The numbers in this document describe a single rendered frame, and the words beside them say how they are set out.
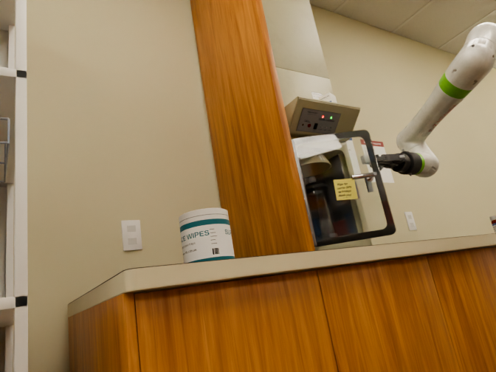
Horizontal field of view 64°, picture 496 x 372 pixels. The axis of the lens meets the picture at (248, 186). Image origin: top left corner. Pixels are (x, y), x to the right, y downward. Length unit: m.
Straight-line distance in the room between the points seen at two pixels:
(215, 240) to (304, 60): 1.01
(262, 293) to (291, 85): 0.95
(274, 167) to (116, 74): 0.82
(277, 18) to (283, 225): 0.91
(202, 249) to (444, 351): 0.75
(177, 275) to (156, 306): 0.07
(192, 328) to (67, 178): 0.90
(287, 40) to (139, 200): 0.89
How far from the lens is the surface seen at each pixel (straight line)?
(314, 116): 1.50
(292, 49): 1.75
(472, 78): 1.60
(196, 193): 1.69
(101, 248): 1.51
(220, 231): 0.99
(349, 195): 1.43
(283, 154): 1.33
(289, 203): 1.30
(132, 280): 0.76
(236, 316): 0.86
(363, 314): 1.09
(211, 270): 0.81
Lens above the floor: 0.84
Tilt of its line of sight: 17 degrees up
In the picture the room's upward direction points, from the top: 10 degrees counter-clockwise
